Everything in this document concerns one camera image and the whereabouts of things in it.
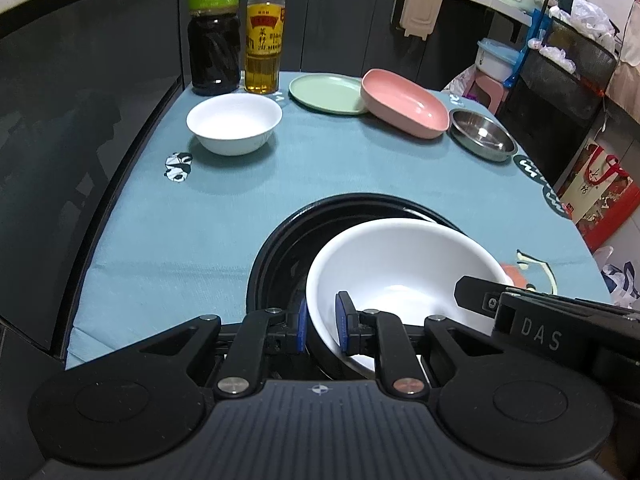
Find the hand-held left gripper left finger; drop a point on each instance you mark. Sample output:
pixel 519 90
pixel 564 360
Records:
pixel 301 325

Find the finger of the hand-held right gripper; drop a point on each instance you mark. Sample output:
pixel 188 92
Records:
pixel 475 292

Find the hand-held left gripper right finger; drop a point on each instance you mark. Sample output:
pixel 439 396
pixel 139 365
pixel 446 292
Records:
pixel 344 320

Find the black round pan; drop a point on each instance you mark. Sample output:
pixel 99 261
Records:
pixel 280 260

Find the large white bowl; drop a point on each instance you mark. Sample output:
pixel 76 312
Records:
pixel 400 260

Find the stainless steel bowl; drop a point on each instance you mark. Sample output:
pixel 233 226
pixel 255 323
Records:
pixel 481 132

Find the white and blue plastic bag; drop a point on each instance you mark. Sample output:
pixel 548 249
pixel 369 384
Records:
pixel 620 275

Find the blue printed tablecloth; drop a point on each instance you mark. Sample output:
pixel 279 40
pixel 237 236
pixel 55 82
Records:
pixel 200 220

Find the red gift bag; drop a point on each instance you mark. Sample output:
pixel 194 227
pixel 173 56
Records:
pixel 600 185

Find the pink plastic stool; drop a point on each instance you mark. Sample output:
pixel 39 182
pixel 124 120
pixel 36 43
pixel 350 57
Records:
pixel 487 90

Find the pink dish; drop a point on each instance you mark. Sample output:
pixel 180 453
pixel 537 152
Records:
pixel 400 102

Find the floral printed bag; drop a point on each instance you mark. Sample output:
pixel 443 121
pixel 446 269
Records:
pixel 460 82

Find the small white bowl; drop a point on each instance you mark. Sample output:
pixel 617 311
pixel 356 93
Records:
pixel 234 120

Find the green plate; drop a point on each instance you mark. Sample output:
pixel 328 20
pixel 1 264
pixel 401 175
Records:
pixel 325 91

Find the black mesh rack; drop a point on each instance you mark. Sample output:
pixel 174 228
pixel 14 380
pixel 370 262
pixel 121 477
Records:
pixel 565 80

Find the white container blue lid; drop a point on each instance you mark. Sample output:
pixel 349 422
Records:
pixel 495 60

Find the small white plastic bag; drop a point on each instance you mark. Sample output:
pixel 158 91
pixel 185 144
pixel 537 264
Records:
pixel 555 56

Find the yellow oil bottle red label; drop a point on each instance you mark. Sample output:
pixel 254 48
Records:
pixel 264 55

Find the beige hanging bin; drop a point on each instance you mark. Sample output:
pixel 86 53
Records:
pixel 420 12

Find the dark vinegar bottle green label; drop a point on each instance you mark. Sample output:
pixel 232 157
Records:
pixel 214 45

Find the large white plastic bag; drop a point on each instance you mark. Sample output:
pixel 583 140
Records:
pixel 592 17

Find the blue shelf frame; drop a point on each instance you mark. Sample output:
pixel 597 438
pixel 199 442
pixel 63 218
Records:
pixel 530 35

